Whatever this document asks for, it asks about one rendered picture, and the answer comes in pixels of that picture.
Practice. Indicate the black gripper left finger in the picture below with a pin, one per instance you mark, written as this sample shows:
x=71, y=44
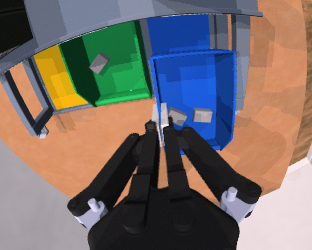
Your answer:
x=110, y=182

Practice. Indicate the grey metal shelf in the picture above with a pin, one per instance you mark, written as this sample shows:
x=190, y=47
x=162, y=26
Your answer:
x=162, y=29

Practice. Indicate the green bin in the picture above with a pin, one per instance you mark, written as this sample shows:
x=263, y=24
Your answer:
x=120, y=80

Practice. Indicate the blue bin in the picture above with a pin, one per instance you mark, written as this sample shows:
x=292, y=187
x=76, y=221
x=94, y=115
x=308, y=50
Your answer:
x=199, y=81

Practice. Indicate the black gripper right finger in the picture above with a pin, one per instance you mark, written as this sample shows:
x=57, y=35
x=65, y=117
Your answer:
x=238, y=194

